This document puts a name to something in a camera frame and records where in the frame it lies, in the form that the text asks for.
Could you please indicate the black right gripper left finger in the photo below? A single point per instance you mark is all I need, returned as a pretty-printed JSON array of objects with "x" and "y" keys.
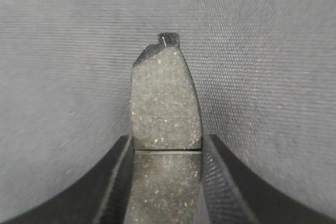
[{"x": 100, "y": 196}]

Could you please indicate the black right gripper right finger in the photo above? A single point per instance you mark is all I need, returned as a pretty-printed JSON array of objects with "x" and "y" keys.
[{"x": 233, "y": 193}]

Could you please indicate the brake pad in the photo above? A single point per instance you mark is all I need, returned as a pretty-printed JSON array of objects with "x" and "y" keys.
[{"x": 167, "y": 132}]

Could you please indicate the grey conveyor belt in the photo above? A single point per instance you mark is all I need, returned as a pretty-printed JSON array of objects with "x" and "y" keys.
[{"x": 264, "y": 71}]

